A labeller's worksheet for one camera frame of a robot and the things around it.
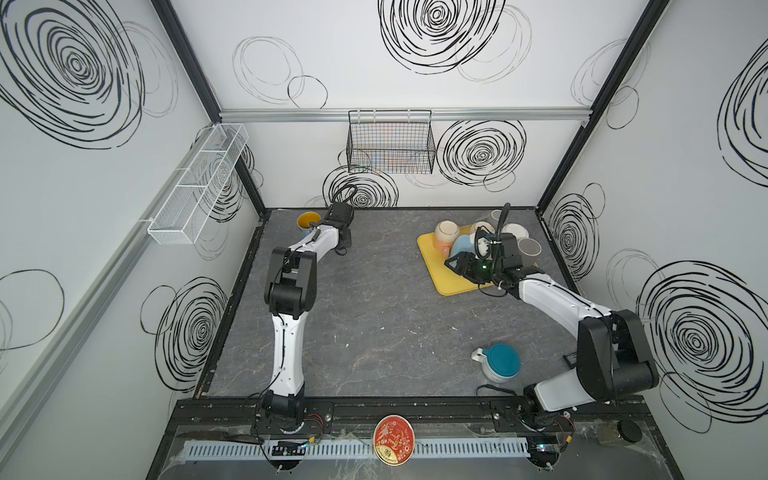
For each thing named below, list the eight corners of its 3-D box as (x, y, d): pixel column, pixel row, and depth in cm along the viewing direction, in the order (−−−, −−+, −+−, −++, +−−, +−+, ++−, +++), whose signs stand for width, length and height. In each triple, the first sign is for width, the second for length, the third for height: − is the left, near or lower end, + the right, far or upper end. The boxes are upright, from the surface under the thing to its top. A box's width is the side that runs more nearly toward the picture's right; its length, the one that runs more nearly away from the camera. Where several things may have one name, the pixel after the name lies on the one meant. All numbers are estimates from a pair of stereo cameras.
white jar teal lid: (476, 383, 81) (483, 375, 75) (471, 353, 86) (477, 343, 80) (514, 383, 81) (525, 375, 75) (507, 353, 86) (516, 343, 80)
